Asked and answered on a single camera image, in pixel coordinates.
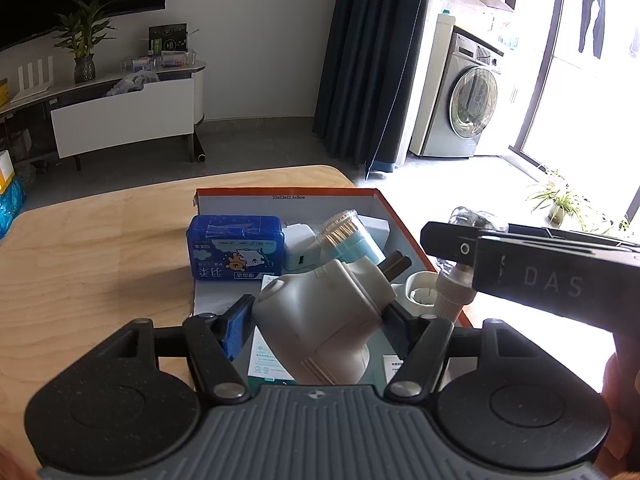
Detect white cardboard box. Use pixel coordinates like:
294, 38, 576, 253
357, 215, 392, 256

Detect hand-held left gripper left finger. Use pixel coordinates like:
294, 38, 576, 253
107, 294, 256, 403

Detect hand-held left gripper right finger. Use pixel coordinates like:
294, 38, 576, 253
382, 304, 533, 403

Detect clear plastic organizers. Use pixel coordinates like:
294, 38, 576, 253
121, 50, 197, 72

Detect blue tissue packet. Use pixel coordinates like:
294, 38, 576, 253
186, 215, 286, 281

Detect clear bottle with white cap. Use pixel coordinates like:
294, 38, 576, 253
432, 205, 508, 320

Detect person's right hand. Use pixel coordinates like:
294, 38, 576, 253
601, 332, 640, 456

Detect black and green box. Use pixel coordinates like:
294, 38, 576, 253
148, 23, 188, 56

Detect white and yellow carton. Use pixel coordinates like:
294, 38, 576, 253
0, 150, 16, 196

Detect crumpled plastic bag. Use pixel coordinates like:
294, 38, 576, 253
105, 71, 161, 97

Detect silver washing machine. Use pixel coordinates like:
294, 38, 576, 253
419, 30, 503, 158

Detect white router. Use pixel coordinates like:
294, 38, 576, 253
11, 57, 53, 102

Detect white square USB charger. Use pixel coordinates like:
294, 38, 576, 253
282, 224, 321, 271

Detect white laundry cabinet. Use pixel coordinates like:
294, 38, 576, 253
409, 12, 458, 157

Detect balcony potted plant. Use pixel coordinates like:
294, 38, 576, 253
527, 170, 588, 226

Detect hanging dark clothes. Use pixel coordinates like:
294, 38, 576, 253
577, 0, 626, 58

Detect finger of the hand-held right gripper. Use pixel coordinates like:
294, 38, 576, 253
507, 224, 640, 256
420, 221, 481, 267

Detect long white TV console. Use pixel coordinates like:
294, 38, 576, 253
0, 60, 207, 161

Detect white plug-in mosquito repeller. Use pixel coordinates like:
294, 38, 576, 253
395, 270, 446, 318
251, 255, 396, 386

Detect light blue toothpick jar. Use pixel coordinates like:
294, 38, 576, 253
307, 209, 386, 266

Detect potted plant in dark vase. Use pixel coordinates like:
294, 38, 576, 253
52, 0, 121, 85

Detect teal bandage box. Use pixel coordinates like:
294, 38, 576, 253
247, 330, 386, 388

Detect dark blue curtain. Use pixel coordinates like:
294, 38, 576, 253
312, 0, 448, 171

